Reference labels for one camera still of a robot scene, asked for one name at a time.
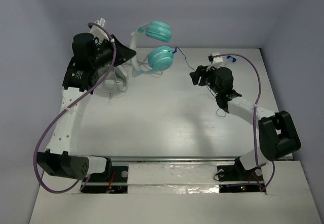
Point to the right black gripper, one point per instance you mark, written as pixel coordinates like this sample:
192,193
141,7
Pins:
201,72

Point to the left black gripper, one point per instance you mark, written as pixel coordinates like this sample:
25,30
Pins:
113,51

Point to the teal over-ear headphones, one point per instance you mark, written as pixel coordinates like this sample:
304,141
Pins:
159,59

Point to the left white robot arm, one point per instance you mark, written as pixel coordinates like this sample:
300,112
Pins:
91,53

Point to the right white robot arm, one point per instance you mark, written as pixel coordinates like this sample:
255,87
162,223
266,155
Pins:
275,135

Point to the white over-ear headphones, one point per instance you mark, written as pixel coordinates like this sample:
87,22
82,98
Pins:
116,82

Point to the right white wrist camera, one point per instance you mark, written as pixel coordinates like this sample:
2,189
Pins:
215,60

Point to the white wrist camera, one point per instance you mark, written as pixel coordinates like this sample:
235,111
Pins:
215,60
97,32

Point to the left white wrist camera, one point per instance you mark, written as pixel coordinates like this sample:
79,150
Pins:
97,32

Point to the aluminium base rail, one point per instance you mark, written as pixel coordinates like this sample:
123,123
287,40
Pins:
115,182

